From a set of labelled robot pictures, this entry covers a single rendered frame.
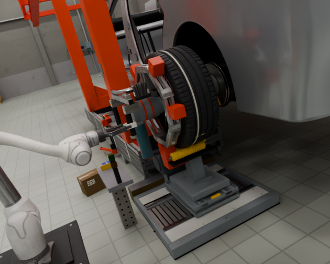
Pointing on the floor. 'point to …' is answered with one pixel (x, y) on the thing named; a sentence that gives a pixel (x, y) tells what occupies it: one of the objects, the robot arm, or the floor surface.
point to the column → (124, 208)
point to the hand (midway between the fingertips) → (130, 124)
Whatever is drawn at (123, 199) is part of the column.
